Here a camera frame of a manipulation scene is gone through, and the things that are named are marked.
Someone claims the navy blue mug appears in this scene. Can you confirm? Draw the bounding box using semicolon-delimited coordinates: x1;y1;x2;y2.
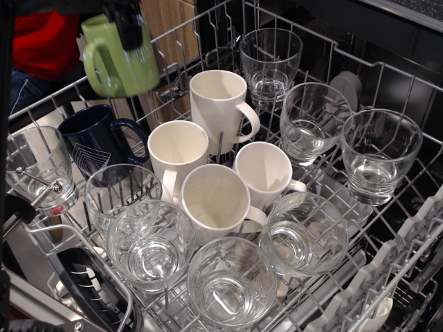
58;104;149;179

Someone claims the clear glass far right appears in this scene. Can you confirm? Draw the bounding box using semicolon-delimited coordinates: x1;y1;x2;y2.
341;109;423;206

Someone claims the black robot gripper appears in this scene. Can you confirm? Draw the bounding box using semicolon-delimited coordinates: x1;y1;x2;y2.
102;0;144;51

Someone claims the clear glass far left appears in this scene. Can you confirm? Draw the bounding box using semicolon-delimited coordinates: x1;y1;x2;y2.
6;126;78;216

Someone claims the clear glass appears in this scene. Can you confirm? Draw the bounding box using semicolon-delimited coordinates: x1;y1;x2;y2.
280;82;353;167
239;28;303;112
84;164;163;240
187;237;278;331
6;126;78;216
107;200;196;293
260;192;349;277
341;109;423;206

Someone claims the grey round rack wheel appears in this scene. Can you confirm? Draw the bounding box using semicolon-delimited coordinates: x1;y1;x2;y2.
329;71;363;112

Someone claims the tall white mug back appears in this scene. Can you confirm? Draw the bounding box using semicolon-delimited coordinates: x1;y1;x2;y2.
189;70;260;155

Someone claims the clear glass middle right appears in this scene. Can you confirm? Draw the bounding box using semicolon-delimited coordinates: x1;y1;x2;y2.
280;82;353;167

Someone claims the metal rod with balls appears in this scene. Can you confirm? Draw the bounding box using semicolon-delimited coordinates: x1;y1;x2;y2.
13;166;64;210

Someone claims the clear glass front centre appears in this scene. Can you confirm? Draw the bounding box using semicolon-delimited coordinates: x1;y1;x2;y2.
187;237;278;331

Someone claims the clear glass back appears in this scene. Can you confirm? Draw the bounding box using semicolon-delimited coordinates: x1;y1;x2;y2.
239;28;303;112

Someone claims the clear glass left middle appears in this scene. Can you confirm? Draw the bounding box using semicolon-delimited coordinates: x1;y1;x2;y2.
84;164;163;240

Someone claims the white mug left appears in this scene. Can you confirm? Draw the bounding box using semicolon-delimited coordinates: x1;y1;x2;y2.
147;120;209;204

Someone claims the grey plastic tine holder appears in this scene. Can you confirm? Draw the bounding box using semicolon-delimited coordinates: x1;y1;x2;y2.
305;189;442;331

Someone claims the clear glass front right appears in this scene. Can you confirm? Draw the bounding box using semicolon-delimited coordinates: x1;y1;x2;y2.
260;192;349;277

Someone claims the black rack handle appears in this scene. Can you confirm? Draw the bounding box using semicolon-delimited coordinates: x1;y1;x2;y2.
48;247;143;331

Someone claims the clear glass front left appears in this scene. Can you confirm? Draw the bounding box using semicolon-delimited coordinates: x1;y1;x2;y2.
107;200;196;293

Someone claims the small white mug right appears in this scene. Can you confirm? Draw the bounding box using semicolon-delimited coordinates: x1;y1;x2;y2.
233;142;307;210

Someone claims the grey wire dishwasher rack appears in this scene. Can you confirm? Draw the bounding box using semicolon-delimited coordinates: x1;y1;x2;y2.
10;1;442;331

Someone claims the white mug front tilted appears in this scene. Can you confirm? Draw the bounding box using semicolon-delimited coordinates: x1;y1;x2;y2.
180;164;267;246

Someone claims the green ceramic mug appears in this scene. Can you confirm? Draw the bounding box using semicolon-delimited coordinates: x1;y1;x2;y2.
82;14;160;98

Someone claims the person in red shirt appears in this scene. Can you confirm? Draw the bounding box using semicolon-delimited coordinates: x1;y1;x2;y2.
8;10;85;114

